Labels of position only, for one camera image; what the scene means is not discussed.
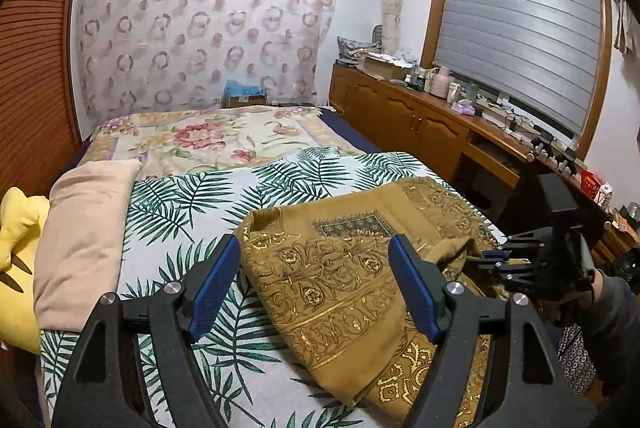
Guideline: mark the cardboard box with blue cloth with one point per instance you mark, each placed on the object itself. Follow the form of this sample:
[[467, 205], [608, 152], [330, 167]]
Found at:
[[245, 95]]

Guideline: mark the floral blanket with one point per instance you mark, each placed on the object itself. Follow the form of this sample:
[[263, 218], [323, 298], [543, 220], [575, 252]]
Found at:
[[210, 133]]

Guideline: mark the open cardboard box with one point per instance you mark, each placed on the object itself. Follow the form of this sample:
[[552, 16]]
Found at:
[[387, 67]]

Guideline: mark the grey window blind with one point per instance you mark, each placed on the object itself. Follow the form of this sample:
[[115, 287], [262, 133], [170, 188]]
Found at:
[[520, 33]]

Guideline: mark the person's right forearm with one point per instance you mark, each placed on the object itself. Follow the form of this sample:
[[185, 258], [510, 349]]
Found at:
[[615, 318]]

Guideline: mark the purple soft item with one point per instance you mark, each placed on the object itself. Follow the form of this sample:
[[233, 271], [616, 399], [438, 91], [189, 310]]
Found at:
[[463, 108]]

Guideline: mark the beige pillow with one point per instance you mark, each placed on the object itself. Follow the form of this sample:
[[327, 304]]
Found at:
[[85, 233]]

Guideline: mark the golden brown patterned cloth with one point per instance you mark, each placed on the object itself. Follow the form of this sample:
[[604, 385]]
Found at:
[[325, 288]]

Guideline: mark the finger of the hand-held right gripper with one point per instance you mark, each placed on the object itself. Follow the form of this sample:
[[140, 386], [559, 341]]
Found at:
[[525, 275], [525, 245]]

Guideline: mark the yellow plush toy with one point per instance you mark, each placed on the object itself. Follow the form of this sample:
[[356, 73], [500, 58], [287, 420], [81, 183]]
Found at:
[[20, 253]]

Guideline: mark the palm leaf print blanket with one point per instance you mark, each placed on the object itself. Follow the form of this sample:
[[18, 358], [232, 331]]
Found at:
[[190, 208]]

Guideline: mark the black metal gadget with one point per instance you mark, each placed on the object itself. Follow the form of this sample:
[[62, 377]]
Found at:
[[552, 153]]

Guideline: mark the hanging beige cloth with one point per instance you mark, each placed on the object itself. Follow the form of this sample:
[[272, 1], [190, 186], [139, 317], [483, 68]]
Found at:
[[626, 20]]

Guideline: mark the stack of folded fabrics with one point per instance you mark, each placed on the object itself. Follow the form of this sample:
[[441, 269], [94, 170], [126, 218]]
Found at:
[[356, 49]]

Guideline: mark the wooden slatted wardrobe door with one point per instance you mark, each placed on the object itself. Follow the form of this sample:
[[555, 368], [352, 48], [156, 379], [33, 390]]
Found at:
[[35, 73]]

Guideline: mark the group of small toiletry bottles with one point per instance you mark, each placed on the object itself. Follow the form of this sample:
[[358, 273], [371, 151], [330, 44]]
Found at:
[[417, 79]]

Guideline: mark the black white patterned fabric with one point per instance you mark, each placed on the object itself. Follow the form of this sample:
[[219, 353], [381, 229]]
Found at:
[[575, 358]]

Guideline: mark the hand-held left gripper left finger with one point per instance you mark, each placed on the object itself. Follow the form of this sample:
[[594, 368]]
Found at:
[[215, 283]]

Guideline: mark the wooden sideboard cabinet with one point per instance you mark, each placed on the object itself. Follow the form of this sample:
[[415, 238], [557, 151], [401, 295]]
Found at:
[[410, 123]]

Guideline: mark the white drink carton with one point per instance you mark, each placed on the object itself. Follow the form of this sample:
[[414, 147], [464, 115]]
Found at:
[[604, 195]]

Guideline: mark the circle print curtain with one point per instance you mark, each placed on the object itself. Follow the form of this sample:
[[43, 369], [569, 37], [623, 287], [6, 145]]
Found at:
[[200, 23]]

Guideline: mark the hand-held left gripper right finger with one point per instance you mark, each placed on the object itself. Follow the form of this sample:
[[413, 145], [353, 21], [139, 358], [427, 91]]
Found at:
[[415, 288]]

